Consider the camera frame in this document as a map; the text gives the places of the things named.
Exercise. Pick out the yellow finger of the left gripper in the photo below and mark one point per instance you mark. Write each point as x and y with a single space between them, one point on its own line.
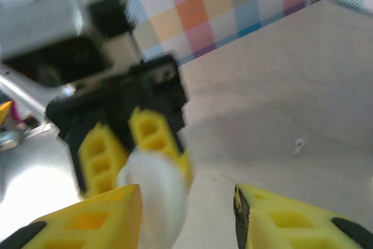
154 138
102 161

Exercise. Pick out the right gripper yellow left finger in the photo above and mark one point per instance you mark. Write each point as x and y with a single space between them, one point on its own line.
73 225

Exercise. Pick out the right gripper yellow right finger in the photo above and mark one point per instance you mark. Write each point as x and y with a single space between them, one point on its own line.
291 222

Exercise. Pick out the round white earbud case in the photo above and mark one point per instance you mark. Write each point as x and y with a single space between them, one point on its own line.
157 190

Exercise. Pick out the white earbud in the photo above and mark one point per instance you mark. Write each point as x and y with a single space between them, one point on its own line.
298 145

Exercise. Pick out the yellow toy brick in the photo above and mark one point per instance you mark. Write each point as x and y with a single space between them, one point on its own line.
5 112

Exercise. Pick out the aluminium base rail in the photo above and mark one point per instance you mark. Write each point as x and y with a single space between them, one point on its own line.
17 91

